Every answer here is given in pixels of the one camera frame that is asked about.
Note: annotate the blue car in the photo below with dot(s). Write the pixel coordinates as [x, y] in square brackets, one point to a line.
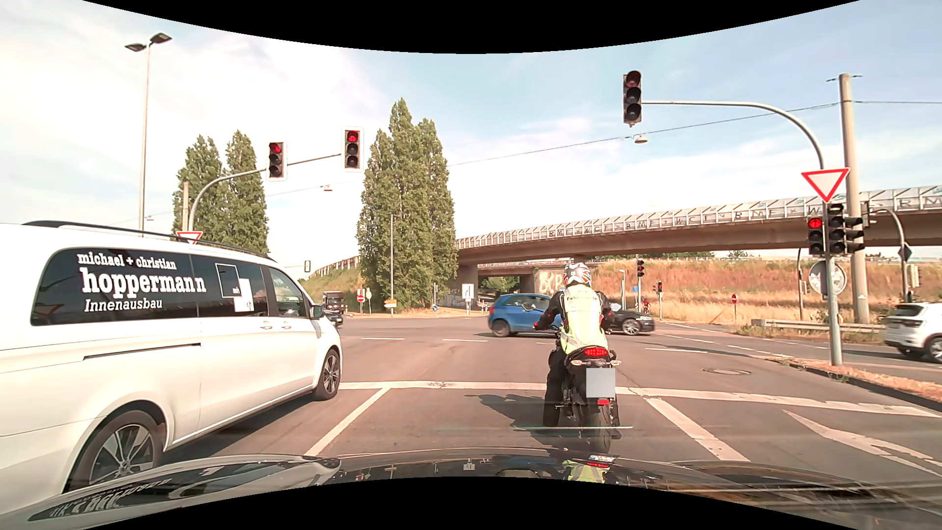
[515, 313]

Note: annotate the tall poplar trees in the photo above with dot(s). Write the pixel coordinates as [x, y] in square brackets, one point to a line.
[408, 213]
[224, 195]

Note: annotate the grey asphalt road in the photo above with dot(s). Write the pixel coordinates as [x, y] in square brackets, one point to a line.
[456, 364]

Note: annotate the road markings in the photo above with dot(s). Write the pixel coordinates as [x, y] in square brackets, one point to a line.
[441, 385]

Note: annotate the person on motorcycle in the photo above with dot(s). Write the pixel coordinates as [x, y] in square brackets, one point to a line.
[583, 346]

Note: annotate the dark vehicle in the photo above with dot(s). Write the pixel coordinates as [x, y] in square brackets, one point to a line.
[333, 305]

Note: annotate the black car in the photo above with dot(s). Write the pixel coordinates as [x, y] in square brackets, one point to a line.
[633, 321]

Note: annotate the concrete road bridge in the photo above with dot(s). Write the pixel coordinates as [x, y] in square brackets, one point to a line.
[662, 232]

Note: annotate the dry grass bank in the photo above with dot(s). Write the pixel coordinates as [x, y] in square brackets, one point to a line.
[721, 283]

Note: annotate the car's own bonnet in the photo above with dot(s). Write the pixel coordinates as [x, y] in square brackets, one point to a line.
[221, 482]

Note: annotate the white van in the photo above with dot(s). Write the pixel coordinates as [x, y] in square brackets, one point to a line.
[147, 368]

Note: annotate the traffic light with give-way sign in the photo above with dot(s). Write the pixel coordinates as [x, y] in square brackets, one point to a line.
[832, 235]

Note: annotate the grey concrete pole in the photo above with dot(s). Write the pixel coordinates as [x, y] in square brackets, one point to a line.
[852, 199]

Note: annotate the kerbed traffic island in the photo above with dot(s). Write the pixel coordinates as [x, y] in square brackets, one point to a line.
[876, 377]

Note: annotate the white car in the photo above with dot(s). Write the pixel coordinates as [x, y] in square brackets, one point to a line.
[916, 327]

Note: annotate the metal guard rail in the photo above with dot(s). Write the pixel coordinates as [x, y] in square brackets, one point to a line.
[813, 325]

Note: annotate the double-headed lamp post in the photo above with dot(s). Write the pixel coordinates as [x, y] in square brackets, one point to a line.
[143, 132]

